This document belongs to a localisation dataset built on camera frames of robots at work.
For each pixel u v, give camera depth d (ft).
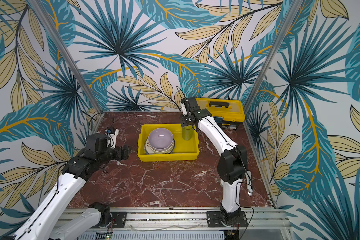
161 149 2.82
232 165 1.61
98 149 1.78
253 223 2.32
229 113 3.16
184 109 2.36
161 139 3.07
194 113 2.07
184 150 3.22
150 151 3.10
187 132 3.21
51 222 1.34
